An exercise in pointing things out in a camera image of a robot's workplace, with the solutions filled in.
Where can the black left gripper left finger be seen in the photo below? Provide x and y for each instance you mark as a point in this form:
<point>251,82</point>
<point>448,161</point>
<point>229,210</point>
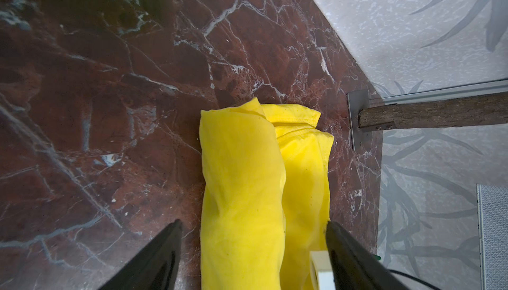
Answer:
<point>155,266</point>

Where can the white wire mesh basket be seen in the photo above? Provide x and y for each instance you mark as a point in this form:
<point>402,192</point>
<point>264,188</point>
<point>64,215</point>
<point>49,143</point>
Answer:
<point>492,224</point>

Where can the yellow shorts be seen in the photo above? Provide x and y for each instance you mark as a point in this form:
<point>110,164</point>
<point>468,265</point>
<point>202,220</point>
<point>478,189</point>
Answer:
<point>267,198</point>

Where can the artificial cherry blossom tree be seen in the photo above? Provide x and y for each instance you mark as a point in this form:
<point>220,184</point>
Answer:
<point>483,110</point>

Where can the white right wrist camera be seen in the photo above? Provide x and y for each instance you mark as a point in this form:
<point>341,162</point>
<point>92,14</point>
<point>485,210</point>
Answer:
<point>321,272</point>

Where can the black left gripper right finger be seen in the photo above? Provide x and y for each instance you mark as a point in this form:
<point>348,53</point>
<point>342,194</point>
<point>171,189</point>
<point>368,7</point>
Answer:
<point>353,266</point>

